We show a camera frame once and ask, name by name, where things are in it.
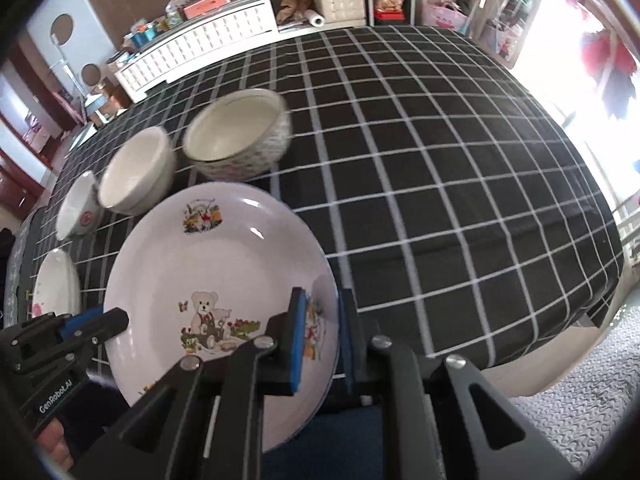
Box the plain white plate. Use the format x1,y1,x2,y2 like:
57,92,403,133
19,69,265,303
32,248,80,318

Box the white plate bear cartoon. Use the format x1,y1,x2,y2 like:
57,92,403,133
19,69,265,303
104,182,338,450

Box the white bowl pink flowers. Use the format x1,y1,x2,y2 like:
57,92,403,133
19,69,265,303
98,126,176,216

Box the floral patterned bowl gold rim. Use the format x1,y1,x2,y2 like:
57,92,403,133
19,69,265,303
182,89,293,181

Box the left hand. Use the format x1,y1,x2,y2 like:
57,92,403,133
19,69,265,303
37,418,74,471

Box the white bowl red emblem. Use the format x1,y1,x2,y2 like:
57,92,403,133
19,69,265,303
55,171,103,242

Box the black white grid tablecloth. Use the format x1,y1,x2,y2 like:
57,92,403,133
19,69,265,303
8,26,624,367

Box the paper towel roll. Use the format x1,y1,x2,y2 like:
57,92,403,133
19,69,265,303
304,9,326,28

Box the long white cabinet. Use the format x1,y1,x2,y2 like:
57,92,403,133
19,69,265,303
115,0,278,103

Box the white tufted storage box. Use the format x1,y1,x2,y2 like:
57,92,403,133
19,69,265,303
314,0,366,25

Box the pink box on cabinet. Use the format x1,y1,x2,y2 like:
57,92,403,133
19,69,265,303
183,0,231,20

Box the pink gift bag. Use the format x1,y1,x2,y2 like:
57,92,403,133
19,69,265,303
422,2,468,32

